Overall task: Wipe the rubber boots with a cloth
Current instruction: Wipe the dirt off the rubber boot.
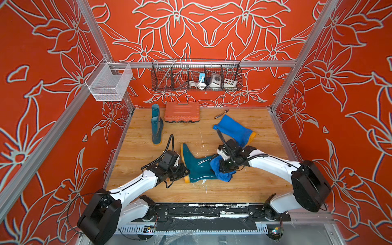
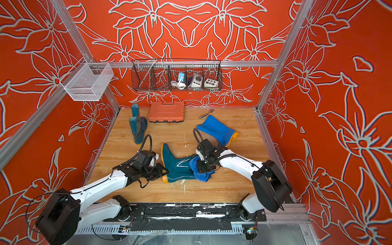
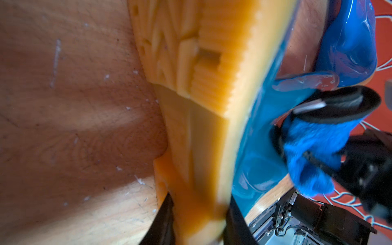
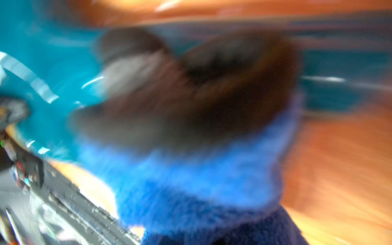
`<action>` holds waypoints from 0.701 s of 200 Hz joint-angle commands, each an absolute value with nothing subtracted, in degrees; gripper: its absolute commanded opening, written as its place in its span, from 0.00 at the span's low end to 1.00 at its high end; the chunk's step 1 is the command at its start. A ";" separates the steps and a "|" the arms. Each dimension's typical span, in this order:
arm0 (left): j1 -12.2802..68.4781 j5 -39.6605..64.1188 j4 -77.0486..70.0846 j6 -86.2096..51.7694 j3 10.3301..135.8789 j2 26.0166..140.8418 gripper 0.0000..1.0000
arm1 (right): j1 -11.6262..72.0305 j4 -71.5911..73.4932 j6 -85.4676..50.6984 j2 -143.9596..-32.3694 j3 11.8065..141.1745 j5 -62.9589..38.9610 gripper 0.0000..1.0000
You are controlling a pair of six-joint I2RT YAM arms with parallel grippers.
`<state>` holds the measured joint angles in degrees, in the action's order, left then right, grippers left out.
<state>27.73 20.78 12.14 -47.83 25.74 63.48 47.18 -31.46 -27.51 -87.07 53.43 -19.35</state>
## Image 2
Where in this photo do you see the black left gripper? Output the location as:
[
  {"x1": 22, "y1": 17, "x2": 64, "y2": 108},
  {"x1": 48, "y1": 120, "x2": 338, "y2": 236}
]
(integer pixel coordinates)
[{"x1": 141, "y1": 163, "x2": 170, "y2": 181}]

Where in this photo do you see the blue microfiber cloth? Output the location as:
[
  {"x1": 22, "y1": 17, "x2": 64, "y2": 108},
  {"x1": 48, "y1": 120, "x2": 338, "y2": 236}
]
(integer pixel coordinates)
[{"x1": 188, "y1": 155, "x2": 215, "y2": 183}]

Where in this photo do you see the teal rubber boot orange sole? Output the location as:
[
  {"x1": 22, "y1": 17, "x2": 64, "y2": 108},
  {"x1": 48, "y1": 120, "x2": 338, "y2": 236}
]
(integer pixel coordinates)
[{"x1": 129, "y1": 104, "x2": 148, "y2": 145}]

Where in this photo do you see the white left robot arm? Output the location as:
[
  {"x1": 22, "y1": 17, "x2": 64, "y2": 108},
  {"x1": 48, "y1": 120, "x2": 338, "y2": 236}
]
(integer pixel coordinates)
[{"x1": 35, "y1": 163, "x2": 169, "y2": 245}]

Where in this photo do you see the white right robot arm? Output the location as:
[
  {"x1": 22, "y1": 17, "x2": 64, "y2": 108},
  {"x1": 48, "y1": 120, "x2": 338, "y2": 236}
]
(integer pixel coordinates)
[{"x1": 196, "y1": 139, "x2": 293, "y2": 214}]

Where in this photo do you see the blue rubber boot orange sole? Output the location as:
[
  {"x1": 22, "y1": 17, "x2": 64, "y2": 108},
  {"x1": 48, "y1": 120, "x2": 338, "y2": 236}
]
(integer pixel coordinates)
[{"x1": 197, "y1": 115, "x2": 239, "y2": 147}]

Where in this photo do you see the red plastic tool case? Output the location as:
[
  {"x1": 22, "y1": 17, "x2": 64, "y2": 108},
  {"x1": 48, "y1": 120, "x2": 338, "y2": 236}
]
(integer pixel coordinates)
[{"x1": 148, "y1": 102, "x2": 185, "y2": 123}]

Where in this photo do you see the white socket box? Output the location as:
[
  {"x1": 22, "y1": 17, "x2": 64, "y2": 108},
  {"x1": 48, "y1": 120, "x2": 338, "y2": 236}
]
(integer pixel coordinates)
[{"x1": 204, "y1": 79, "x2": 219, "y2": 89}]

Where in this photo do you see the white power adapter box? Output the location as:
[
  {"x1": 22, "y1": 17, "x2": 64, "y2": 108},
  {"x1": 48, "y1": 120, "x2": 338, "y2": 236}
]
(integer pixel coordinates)
[{"x1": 190, "y1": 73, "x2": 203, "y2": 88}]

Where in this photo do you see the blue white small box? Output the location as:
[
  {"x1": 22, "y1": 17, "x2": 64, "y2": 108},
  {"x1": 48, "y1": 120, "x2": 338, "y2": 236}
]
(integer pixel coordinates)
[{"x1": 178, "y1": 72, "x2": 185, "y2": 83}]

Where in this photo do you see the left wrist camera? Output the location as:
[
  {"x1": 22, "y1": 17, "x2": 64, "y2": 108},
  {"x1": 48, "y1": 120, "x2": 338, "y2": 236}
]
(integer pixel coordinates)
[{"x1": 133, "y1": 150, "x2": 159, "y2": 170}]

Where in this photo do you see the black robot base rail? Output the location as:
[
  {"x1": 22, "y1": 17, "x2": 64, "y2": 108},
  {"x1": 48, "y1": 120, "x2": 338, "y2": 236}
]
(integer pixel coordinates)
[{"x1": 102, "y1": 203, "x2": 266, "y2": 234}]

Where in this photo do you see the black wire wall basket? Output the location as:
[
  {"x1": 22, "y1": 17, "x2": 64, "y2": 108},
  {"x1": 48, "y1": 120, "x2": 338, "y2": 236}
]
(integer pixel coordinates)
[{"x1": 131, "y1": 58, "x2": 223, "y2": 92}]

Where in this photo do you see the clear plastic wall bin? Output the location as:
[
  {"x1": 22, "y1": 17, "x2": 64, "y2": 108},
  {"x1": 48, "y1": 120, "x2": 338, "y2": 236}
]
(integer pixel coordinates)
[{"x1": 60, "y1": 63, "x2": 114, "y2": 102}]

